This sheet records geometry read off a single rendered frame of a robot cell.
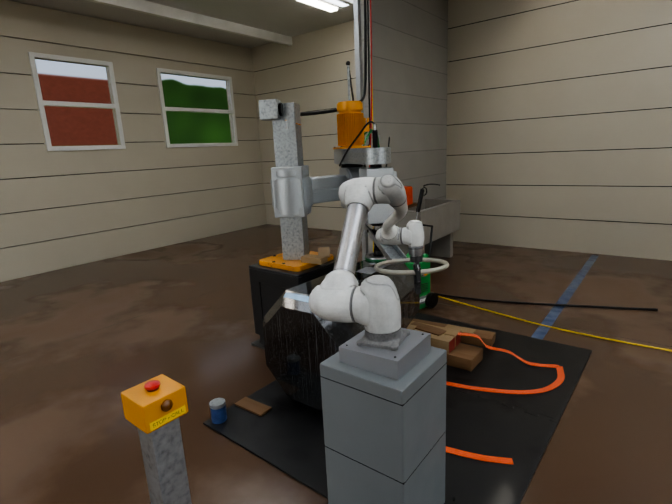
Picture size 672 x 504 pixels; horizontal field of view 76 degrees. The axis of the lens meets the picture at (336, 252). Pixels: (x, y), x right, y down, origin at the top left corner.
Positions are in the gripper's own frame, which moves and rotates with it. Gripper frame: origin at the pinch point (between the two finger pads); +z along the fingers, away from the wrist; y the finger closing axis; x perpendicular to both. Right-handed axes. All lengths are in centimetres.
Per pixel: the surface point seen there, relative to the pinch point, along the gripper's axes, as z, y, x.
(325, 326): 17, -13, 57
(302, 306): 7, -2, 71
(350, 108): -129, 130, 31
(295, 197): -57, 91, 80
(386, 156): -83, 70, 8
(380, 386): 10, -105, 32
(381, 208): -45, 74, 13
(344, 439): 40, -91, 48
